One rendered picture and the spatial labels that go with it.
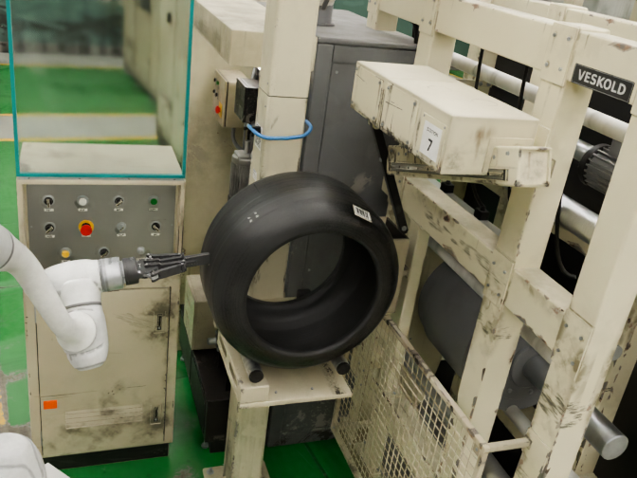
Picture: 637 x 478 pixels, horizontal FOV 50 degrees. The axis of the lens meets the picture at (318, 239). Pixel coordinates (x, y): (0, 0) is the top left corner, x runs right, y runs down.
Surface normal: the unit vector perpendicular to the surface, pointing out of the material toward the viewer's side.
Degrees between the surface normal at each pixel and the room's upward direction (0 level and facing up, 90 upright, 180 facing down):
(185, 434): 0
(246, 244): 64
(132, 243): 90
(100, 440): 90
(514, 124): 90
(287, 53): 90
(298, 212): 45
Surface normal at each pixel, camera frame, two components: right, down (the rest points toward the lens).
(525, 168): 0.34, 0.13
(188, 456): 0.13, -0.90
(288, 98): 0.32, 0.44
